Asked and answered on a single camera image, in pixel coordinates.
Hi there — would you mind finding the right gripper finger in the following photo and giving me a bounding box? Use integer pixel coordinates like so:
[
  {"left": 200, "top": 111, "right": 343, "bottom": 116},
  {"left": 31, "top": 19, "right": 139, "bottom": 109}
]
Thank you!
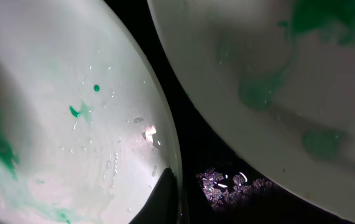
[{"left": 129, "top": 168, "right": 178, "bottom": 224}]

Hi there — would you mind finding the mint plate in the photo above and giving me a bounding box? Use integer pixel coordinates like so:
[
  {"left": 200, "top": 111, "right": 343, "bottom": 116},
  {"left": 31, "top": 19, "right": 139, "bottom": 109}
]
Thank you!
[
  {"left": 0, "top": 1, "right": 182, "bottom": 223},
  {"left": 149, "top": 0, "right": 355, "bottom": 222}
]

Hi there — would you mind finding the round black tray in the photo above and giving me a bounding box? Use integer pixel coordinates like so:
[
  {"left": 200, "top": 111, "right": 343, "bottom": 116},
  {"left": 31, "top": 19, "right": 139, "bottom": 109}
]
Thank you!
[{"left": 102, "top": 0, "right": 355, "bottom": 224}]

